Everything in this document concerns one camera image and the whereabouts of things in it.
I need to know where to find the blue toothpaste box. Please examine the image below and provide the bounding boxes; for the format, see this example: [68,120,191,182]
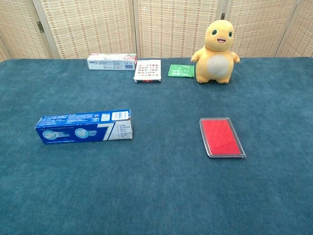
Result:
[34,109,134,145]

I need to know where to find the red ink pad case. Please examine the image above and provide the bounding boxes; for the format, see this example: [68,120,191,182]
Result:
[199,117,246,159]

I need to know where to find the white box with red print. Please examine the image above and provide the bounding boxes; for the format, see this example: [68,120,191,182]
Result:
[133,59,162,83]

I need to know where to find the teal table cloth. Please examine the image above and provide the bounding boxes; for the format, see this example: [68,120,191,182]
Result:
[0,56,313,235]

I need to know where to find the green sachet packet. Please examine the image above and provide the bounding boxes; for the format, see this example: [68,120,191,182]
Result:
[167,64,196,78]

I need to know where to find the yellow plush dinosaur toy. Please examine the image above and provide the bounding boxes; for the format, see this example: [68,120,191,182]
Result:
[190,20,241,85]

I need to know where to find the white floral toothpaste box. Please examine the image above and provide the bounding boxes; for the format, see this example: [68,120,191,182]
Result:
[87,53,138,71]

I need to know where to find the woven folding screen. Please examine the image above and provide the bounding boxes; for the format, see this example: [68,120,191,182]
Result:
[0,0,313,62]

